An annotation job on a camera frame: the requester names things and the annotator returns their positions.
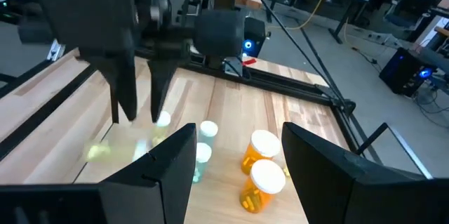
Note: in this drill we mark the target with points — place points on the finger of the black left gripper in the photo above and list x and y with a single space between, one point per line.
122 83
159 83

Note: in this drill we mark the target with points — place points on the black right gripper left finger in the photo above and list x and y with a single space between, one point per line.
158 189

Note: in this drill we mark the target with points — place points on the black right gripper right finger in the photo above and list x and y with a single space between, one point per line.
322 182

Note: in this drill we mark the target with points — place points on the teal medicine bottle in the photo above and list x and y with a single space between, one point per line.
202 157

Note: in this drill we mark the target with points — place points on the large orange medicine bottle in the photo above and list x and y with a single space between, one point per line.
261 185
263 150

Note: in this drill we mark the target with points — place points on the blue medicine bottle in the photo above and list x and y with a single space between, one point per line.
208 131

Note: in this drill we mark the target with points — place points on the small red tag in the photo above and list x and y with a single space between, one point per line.
249 62

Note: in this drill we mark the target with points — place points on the black computer tower blue light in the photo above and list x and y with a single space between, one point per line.
400 73

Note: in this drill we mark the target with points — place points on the wooden shelf with black frame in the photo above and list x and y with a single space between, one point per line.
224 199

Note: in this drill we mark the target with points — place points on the black aluminium table frame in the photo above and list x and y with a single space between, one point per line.
287 83

